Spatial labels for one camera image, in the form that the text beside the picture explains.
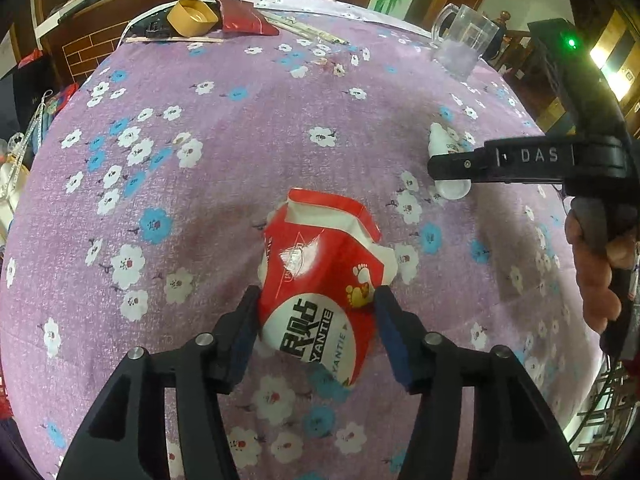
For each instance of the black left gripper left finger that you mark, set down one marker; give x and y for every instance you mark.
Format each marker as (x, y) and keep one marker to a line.
(123, 435)

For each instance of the person's right hand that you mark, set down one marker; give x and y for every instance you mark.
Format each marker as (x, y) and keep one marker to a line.
(594, 272)

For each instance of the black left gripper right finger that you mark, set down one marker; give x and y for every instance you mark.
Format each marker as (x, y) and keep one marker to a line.
(477, 406)

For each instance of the red white carton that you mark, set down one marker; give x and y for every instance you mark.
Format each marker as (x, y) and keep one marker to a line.
(323, 261)

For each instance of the purple floral tablecloth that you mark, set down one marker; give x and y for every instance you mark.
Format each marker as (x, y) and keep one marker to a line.
(141, 220)

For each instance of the small white bottle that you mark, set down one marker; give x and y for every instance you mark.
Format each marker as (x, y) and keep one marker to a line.
(441, 146)

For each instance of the yellow tape roll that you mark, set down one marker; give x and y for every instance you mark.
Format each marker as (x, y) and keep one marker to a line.
(191, 18)

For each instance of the dark red packet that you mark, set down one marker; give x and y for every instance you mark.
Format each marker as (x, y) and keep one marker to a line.
(242, 18)

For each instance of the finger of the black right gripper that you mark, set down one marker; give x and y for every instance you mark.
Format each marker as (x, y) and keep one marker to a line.
(516, 161)

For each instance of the clear glass mug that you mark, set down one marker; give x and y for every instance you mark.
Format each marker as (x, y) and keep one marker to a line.
(460, 36)

